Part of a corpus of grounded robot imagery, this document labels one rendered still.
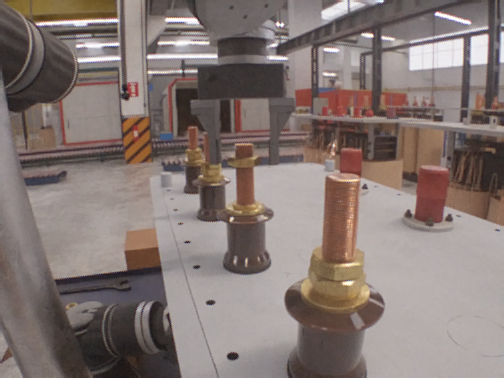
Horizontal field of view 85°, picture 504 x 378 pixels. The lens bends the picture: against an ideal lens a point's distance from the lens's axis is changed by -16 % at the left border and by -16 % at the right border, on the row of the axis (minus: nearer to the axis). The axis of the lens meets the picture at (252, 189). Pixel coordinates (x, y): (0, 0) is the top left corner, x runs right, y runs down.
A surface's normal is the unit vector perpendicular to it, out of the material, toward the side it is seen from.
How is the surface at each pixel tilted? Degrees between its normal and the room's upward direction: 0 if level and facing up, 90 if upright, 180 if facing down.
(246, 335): 0
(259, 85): 90
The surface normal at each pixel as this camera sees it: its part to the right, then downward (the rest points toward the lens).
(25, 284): 0.74, -0.03
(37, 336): 0.58, 0.04
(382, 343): -0.02, -0.97
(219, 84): -0.17, 0.25
